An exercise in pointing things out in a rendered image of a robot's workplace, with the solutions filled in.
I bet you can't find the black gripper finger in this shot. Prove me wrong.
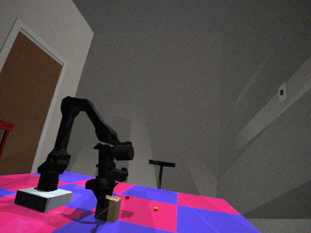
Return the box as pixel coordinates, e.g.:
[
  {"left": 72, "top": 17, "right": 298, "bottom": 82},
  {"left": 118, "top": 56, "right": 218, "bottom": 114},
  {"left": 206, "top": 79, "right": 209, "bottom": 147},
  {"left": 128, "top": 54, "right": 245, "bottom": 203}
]
[
  {"left": 106, "top": 182, "right": 118, "bottom": 196},
  {"left": 91, "top": 187, "right": 110, "bottom": 208}
]

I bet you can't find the olive triangular block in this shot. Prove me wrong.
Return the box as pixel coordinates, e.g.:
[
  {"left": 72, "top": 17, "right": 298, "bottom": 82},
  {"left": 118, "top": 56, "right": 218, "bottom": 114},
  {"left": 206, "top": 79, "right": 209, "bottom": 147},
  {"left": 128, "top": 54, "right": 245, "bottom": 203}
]
[{"left": 95, "top": 199, "right": 122, "bottom": 223}]

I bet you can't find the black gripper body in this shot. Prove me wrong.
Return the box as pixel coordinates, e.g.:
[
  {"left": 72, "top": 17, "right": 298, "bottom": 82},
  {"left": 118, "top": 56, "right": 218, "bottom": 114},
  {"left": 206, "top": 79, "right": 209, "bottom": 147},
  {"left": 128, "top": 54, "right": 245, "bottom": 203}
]
[{"left": 85, "top": 161, "right": 116, "bottom": 190}]

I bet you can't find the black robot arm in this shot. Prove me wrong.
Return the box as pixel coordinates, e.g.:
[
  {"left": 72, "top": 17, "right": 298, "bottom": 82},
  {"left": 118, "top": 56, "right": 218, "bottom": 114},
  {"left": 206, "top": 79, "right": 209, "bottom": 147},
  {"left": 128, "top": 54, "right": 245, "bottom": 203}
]
[{"left": 34, "top": 96, "right": 134, "bottom": 192}]

